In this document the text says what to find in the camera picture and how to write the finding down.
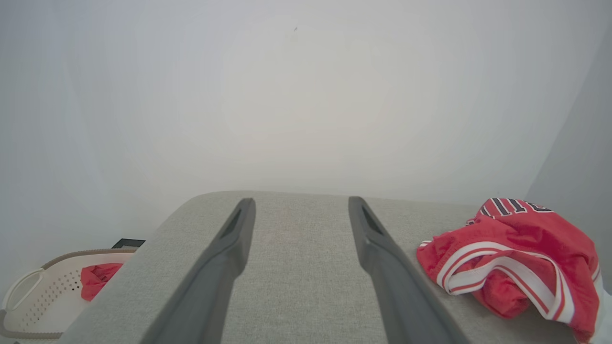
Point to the grey fabric sofa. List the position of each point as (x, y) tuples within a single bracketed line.
[(301, 267)]

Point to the red basketball jersey white trim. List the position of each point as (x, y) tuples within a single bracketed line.
[(526, 234)]

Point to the plain red garment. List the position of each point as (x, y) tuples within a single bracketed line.
[(98, 279)]

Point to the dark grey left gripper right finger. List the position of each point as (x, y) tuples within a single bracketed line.
[(397, 286)]

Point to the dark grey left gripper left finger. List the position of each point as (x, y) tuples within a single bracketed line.
[(210, 277)]

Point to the cream perforated laundry basket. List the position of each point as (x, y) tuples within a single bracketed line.
[(52, 306)]

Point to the black framed floor panel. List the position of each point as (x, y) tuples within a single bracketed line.
[(128, 243)]

